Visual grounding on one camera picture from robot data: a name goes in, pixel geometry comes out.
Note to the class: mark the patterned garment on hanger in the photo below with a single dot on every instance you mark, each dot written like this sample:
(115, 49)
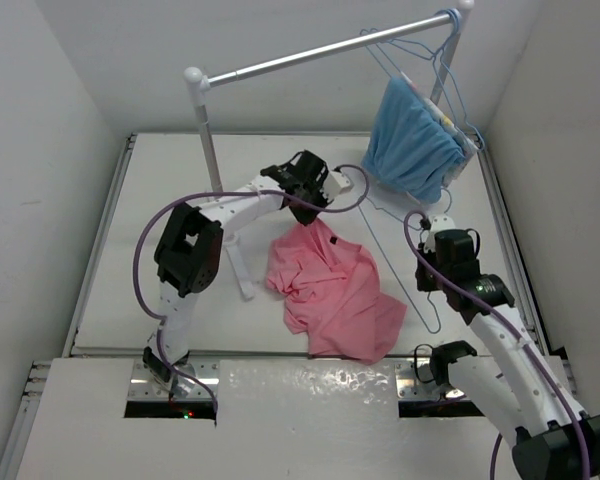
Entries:
(469, 147)

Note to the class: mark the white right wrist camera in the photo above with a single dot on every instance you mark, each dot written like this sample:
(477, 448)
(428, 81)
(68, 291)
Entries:
(435, 224)

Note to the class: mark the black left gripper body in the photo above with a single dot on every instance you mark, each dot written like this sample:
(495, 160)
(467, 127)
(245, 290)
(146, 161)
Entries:
(314, 196)

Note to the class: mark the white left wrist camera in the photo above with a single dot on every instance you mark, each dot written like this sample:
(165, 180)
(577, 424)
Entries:
(334, 184)

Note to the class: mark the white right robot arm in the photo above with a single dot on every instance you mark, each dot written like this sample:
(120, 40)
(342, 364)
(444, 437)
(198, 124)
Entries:
(549, 433)

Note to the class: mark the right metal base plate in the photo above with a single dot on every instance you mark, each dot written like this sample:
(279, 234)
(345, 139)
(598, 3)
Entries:
(414, 382)

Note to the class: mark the blue t shirt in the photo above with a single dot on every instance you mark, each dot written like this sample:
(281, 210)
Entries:
(408, 150)

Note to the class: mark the pink t shirt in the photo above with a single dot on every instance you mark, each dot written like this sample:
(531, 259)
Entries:
(332, 293)

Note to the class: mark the white clothes rack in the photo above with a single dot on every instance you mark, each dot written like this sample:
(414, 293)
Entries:
(198, 83)

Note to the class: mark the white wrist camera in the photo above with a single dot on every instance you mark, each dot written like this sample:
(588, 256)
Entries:
(334, 184)
(435, 224)

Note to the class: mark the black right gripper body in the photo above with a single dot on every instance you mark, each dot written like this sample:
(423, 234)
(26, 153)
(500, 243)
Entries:
(426, 280)

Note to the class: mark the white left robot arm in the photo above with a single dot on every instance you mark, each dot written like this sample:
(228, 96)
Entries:
(189, 251)

